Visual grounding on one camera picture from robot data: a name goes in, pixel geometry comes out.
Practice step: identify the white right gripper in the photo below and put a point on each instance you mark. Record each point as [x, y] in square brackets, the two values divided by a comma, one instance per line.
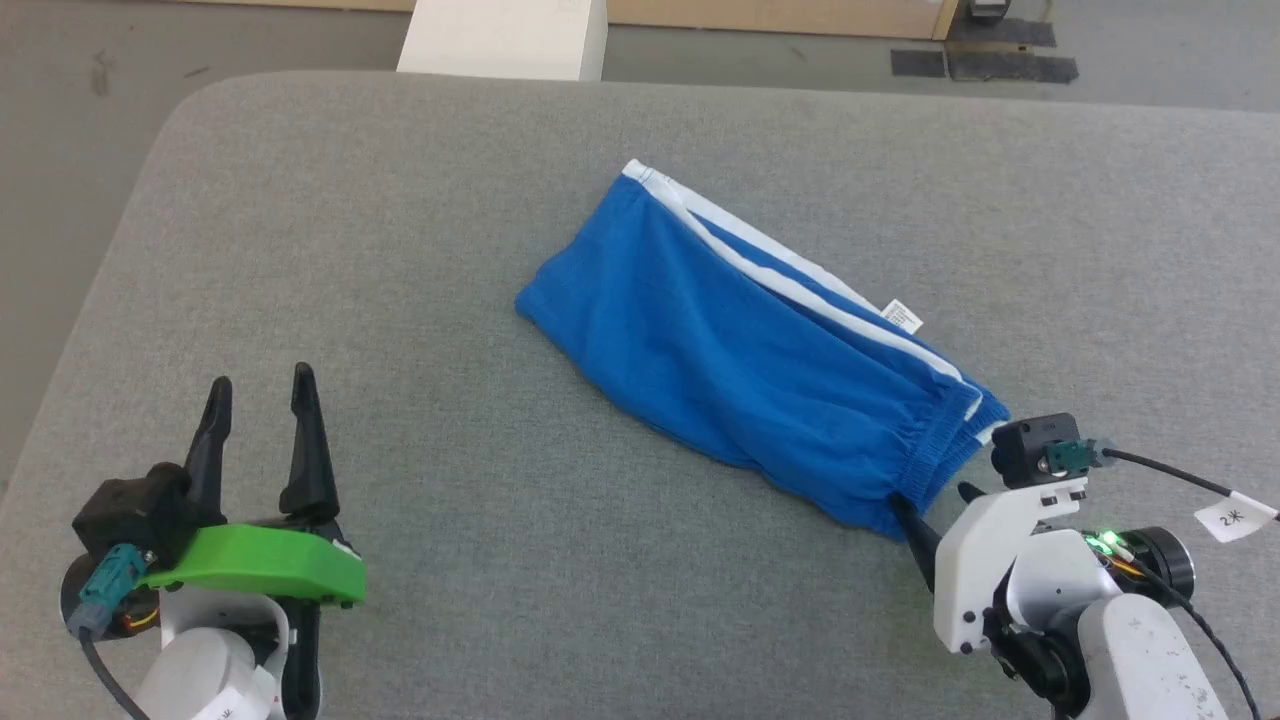
[975, 560]

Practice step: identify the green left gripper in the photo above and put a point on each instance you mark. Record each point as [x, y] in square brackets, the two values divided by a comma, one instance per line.
[260, 565]

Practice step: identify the blue shorts with white trim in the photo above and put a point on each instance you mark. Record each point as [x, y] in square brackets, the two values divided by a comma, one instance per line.
[740, 360]

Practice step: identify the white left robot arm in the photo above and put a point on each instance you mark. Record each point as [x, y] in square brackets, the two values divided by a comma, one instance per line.
[200, 670]

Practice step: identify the large black floor mat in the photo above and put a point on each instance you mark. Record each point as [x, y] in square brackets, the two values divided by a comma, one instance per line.
[1010, 60]

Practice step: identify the white rectangular box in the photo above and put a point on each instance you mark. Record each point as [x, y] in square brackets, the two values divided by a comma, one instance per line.
[500, 40]

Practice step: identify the dark grey metal stand foot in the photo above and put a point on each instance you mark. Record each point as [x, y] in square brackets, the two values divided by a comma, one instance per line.
[988, 8]

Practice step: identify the lemon print wooden-framed screen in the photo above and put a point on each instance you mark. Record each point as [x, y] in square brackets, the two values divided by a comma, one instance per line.
[780, 15]

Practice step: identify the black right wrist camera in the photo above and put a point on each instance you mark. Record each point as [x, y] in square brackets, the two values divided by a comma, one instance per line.
[1025, 450]

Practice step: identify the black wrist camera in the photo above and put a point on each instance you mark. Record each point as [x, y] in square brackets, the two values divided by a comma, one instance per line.
[1025, 450]
[130, 510]

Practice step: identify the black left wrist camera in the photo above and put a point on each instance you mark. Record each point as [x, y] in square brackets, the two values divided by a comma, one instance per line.
[130, 510]

